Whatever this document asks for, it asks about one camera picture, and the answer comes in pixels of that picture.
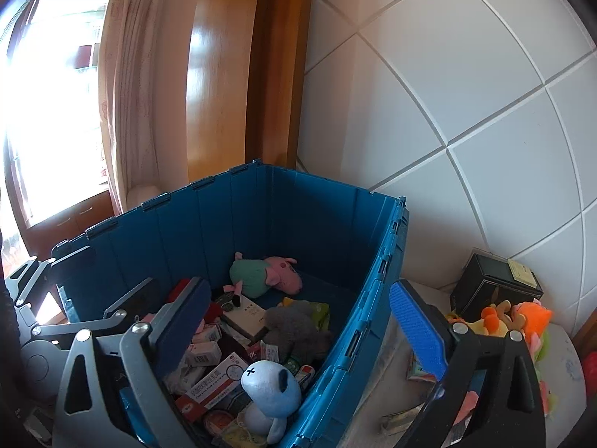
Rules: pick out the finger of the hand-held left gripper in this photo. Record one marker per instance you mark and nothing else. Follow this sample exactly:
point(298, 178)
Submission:
point(135, 296)
point(74, 262)

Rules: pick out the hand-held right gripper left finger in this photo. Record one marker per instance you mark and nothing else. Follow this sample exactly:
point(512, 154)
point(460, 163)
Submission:
point(179, 331)

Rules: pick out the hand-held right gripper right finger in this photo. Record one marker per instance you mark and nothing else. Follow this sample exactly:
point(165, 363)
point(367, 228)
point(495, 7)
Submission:
point(419, 331)

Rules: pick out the blue felt storage bin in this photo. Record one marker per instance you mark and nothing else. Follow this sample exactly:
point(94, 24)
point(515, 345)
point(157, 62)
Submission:
point(326, 224)

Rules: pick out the small green red packet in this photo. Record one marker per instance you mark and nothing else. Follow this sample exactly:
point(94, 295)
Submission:
point(417, 371)

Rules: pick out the wooden cabinet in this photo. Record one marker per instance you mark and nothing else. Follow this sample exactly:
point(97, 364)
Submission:
point(70, 219)

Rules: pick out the pile of medicine boxes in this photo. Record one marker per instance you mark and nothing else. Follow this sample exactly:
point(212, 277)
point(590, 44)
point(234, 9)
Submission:
point(214, 382)

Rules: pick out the yellow plush toy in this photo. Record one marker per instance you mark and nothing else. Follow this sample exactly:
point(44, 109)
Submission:
point(487, 322)

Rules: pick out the black box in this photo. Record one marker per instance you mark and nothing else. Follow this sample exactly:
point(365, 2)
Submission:
point(489, 280)

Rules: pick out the pig plush with green shirt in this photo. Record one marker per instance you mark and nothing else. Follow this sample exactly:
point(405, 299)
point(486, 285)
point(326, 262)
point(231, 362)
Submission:
point(261, 275)

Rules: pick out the green snack packet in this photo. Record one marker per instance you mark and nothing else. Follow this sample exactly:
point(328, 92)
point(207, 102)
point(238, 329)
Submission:
point(319, 312)

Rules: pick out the light blue plush toy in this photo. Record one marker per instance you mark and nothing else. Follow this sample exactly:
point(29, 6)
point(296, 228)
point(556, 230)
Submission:
point(270, 392)

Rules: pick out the orange plush toy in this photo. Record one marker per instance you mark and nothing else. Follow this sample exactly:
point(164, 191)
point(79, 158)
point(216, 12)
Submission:
point(531, 317)

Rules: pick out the grey plush toy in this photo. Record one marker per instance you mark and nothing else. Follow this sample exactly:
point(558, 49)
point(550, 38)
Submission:
point(294, 326)

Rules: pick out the window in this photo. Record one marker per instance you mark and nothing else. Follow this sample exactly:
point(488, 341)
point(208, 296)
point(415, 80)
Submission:
point(51, 102)

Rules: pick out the pale curtain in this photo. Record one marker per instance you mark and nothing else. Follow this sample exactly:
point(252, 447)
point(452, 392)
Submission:
point(140, 79)

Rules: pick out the wooden trim post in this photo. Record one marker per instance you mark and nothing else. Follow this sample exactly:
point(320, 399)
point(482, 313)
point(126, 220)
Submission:
point(588, 336)

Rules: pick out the wooden door frame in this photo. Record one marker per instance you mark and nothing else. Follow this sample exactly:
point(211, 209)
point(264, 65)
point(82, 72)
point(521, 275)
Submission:
point(261, 56)

